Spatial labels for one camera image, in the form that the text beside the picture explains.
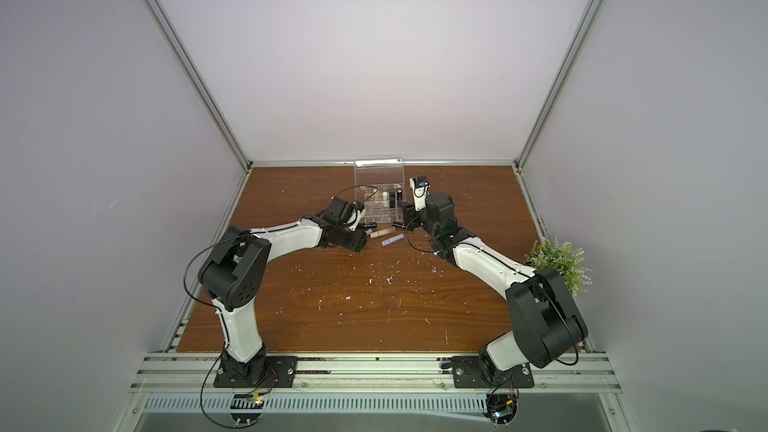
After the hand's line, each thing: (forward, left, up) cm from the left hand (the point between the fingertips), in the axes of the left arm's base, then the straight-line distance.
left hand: (363, 236), depth 97 cm
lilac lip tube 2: (+1, -2, +1) cm, 3 cm away
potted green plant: (-15, -54, +17) cm, 58 cm away
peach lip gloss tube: (+2, -6, 0) cm, 7 cm away
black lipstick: (+15, -12, +5) cm, 20 cm away
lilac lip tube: (-1, -10, -1) cm, 10 cm away
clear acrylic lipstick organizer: (+16, -5, +7) cm, 18 cm away
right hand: (+4, -16, +18) cm, 25 cm away
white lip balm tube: (+13, -7, +3) cm, 15 cm away
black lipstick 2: (+5, -12, 0) cm, 13 cm away
